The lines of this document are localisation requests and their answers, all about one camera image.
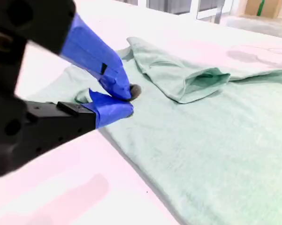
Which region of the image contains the pale green T-shirt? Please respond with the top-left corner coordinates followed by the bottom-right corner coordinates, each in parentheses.
top-left (25, 36), bottom-right (282, 225)

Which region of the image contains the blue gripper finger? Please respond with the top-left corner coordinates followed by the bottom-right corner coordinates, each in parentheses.
top-left (25, 88), bottom-right (135, 164)
top-left (25, 0), bottom-right (143, 102)

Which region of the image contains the brown cardboard box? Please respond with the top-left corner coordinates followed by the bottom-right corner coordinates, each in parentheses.
top-left (244, 0), bottom-right (282, 19)

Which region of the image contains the grey window frame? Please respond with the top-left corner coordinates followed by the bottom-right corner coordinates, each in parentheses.
top-left (122, 0), bottom-right (226, 24)

